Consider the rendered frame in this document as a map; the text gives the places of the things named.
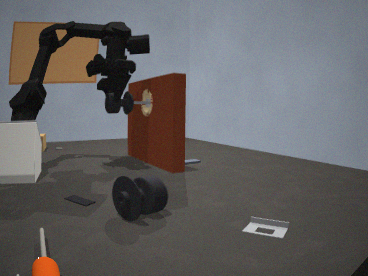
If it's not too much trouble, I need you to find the orange-handled screwdriver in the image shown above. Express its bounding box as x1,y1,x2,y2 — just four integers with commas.
32,228,60,276

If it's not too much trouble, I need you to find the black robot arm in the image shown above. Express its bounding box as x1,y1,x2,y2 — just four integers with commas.
9,21,150,121

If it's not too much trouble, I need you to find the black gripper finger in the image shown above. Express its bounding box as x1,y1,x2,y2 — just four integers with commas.
99,85,114,96
108,73,131,103

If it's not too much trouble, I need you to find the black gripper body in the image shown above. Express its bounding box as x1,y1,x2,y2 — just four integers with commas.
97,51,136,90

